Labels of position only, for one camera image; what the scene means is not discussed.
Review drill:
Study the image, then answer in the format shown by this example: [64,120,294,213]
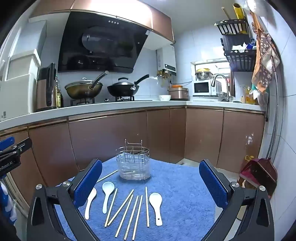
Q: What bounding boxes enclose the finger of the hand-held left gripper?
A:
[10,138,33,155]
[0,136,15,151]

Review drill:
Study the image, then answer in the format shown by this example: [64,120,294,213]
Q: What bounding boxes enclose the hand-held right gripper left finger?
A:
[26,159,103,241]

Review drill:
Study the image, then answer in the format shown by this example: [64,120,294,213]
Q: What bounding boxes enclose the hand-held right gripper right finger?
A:
[198,159,275,241]

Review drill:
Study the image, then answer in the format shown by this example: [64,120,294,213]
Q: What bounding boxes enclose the wire and clear utensil holder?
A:
[116,138,151,182]

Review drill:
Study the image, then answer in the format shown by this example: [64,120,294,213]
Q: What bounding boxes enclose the white ceramic spoon with hole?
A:
[149,192,163,227]

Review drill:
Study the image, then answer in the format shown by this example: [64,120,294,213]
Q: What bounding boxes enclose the blue fluffy towel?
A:
[54,156,216,241]

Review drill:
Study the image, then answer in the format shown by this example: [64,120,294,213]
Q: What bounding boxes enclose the brown lower cabinets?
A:
[0,105,266,207]

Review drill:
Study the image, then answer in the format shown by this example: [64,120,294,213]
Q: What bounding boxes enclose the maroon dustpan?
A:
[239,158,278,198]

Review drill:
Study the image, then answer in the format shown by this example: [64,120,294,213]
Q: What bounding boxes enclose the brown electric kettle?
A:
[36,63,57,112]

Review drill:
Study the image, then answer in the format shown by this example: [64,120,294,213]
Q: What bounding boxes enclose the cooking oil bottle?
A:
[55,76,64,108]

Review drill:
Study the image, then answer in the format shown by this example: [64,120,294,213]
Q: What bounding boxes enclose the golden wok with glass lid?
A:
[64,70,110,99]

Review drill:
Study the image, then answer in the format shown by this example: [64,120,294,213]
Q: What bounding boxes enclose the gas stove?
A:
[69,96,153,107]

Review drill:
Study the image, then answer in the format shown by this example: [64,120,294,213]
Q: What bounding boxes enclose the yellow oil bottle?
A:
[245,87,258,105]

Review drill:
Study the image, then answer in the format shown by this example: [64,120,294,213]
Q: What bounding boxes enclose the white microwave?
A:
[192,80,218,97]

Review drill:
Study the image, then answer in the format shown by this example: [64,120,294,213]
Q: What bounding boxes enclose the brown rice cooker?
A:
[168,84,190,101]

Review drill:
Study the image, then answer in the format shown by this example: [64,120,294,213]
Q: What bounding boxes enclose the black wok with lid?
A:
[107,74,150,97]

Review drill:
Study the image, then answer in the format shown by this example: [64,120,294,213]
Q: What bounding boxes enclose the metal mop pole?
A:
[265,54,284,163]

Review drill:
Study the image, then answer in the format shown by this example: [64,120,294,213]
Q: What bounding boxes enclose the metal faucet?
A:
[211,74,231,102]

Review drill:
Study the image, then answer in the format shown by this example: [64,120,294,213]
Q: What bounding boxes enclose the metal pot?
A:
[195,68,213,80]

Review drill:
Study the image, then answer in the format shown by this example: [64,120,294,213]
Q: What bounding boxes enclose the brown patterned apron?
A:
[251,11,279,95]

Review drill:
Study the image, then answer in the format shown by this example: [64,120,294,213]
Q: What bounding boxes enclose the black range hood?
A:
[58,11,150,74]

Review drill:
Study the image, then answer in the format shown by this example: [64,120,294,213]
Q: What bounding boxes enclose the white water heater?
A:
[157,45,177,77]

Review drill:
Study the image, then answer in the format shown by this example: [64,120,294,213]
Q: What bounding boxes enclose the yellow roll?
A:
[233,3,246,21]

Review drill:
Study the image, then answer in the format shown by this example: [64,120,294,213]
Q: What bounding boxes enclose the black wall dish rack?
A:
[216,19,258,73]

